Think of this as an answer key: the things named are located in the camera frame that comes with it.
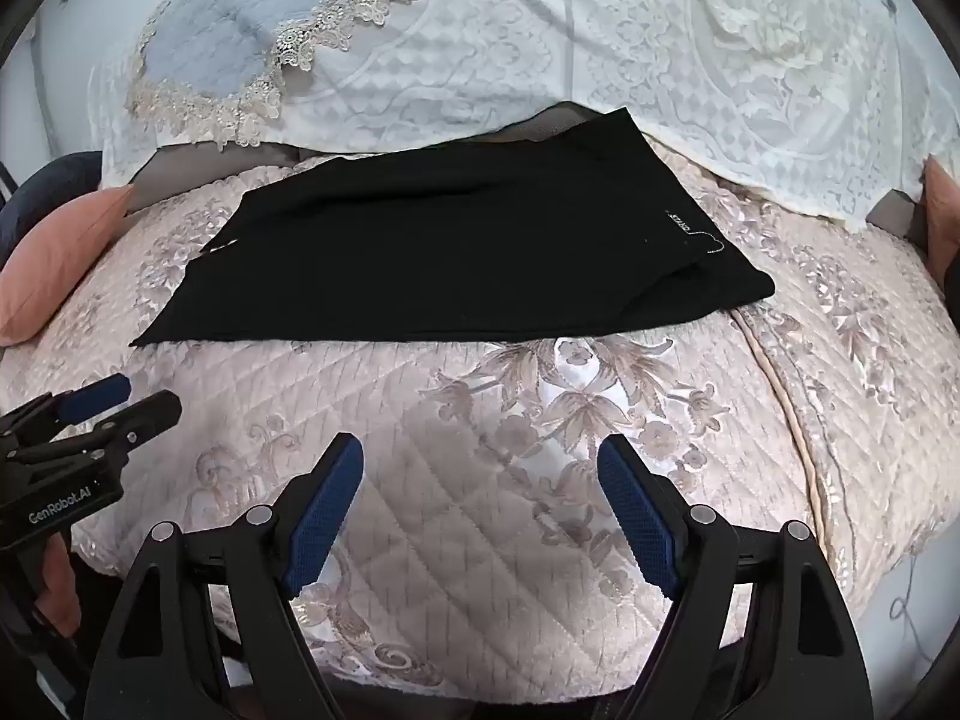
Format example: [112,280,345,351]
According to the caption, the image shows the person's left hand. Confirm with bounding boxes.
[34,536,82,637]

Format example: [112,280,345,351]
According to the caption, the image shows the thin grey cable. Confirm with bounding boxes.
[889,540,947,662]

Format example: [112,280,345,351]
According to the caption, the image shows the white lace bed cover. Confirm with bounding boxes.
[90,0,932,238]

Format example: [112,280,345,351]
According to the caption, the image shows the blue-grey lace-trimmed pillow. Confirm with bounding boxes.
[133,0,430,152]

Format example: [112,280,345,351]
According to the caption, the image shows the large pink pillow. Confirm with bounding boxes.
[0,184,138,347]

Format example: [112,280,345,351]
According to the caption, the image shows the small pink pillow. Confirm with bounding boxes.
[919,154,960,280]

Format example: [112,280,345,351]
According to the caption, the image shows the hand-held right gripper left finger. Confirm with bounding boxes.
[94,433,366,720]

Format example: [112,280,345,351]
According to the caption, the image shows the black pants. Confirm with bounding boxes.
[129,106,777,350]

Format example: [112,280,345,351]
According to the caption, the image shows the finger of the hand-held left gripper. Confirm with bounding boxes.
[0,373,134,445]
[15,391,183,467]

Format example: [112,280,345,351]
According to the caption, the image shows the pink quilted floral bedspread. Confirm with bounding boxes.
[0,136,955,700]

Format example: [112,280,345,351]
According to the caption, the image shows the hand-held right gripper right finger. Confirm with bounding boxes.
[596,433,875,720]

